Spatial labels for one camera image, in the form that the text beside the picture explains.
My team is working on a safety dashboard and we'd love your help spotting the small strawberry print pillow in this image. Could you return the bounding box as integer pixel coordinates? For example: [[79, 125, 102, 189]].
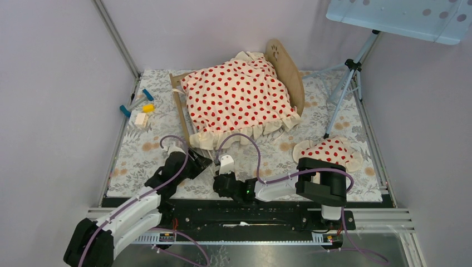
[[292, 136, 363, 172]]

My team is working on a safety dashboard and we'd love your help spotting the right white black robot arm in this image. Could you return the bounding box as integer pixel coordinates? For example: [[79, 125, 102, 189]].
[[213, 155, 354, 229]]

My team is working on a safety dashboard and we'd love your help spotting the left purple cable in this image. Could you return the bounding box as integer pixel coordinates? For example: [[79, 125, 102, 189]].
[[77, 135, 212, 267]]

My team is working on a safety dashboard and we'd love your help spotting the floral table mat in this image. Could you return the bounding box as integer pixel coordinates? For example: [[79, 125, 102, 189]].
[[106, 70, 382, 202]]

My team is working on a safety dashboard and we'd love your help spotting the yellow toy block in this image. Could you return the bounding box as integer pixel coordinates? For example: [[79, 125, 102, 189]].
[[142, 104, 155, 113]]

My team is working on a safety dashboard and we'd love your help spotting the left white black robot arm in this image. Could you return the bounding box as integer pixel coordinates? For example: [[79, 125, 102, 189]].
[[63, 147, 212, 266]]

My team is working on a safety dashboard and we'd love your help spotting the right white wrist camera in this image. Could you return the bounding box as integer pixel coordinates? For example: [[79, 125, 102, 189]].
[[219, 155, 235, 175]]

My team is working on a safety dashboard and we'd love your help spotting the large strawberry print cushion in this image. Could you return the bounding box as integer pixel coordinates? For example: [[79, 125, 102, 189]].
[[180, 51, 302, 151]]

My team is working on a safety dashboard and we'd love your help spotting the grey tripod stand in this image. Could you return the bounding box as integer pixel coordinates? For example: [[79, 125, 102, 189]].
[[302, 29, 381, 139]]

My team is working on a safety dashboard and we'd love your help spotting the wooden pet bed frame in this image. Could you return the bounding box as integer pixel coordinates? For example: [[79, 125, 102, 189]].
[[169, 38, 306, 148]]

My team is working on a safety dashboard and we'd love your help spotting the beige wooden toy block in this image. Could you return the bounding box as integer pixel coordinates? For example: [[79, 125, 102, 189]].
[[134, 112, 148, 128]]

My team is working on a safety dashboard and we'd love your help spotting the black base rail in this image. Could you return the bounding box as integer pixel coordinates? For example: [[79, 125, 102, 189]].
[[101, 197, 394, 244]]

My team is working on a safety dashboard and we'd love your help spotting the light blue perforated tray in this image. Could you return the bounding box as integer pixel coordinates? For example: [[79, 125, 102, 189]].
[[326, 0, 471, 45]]

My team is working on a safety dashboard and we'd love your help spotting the cream tie string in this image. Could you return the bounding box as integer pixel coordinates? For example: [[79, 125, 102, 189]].
[[199, 147, 218, 177]]

